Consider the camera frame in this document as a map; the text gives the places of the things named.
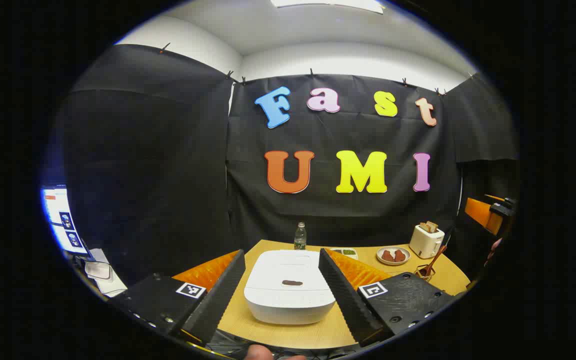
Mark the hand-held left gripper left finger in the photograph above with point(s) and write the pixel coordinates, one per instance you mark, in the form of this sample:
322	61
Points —
220	295

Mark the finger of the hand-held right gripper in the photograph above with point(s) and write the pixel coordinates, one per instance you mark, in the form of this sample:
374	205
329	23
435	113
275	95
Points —
480	212

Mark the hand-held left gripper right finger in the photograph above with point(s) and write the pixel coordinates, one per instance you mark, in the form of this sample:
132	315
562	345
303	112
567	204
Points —
348	295

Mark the white rice cooker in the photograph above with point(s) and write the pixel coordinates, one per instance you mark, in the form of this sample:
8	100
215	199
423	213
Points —
288	300

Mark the brown wooden spoon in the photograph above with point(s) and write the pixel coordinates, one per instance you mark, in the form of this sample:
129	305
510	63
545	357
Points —
434	257

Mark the white divided grain dish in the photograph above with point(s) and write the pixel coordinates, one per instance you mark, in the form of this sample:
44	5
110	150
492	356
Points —
348	252

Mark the toast slice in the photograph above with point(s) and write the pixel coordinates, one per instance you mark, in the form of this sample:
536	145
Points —
433	225
424	227

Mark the white round plate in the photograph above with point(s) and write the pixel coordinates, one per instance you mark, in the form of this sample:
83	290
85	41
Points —
393	263

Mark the brown meat piece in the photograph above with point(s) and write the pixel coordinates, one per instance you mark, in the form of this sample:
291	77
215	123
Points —
400	256
387	256

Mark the white toaster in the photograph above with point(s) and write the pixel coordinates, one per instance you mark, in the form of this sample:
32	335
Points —
425	242

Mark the clear plastic water bottle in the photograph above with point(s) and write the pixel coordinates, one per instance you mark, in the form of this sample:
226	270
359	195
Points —
300	239

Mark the white adapter box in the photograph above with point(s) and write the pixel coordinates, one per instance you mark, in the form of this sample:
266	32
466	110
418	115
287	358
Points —
99	267

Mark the computer monitor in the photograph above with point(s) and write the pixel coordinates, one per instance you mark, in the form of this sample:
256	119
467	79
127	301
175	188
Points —
63	220

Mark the ceiling light panel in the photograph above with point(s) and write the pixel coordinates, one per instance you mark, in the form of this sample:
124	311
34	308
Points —
328	4

